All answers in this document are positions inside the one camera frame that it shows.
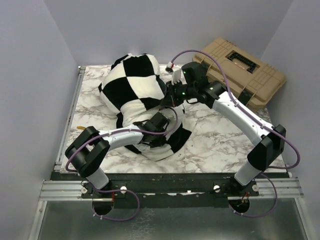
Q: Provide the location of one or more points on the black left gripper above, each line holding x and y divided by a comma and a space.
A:
156, 143

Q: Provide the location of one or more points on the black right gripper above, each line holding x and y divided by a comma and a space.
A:
170, 99

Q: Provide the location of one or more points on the black and white checkered pillowcase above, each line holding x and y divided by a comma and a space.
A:
132, 92

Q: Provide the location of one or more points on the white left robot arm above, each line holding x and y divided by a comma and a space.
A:
87, 152

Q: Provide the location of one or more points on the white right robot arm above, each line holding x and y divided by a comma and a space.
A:
267, 145

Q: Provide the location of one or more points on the tan plastic toolbox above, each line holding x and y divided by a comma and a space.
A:
251, 81

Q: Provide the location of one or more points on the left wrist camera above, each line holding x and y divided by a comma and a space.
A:
157, 124

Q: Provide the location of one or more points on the black front mounting rail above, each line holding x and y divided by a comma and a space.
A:
154, 190

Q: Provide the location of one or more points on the aluminium left side rail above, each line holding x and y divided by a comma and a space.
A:
70, 116

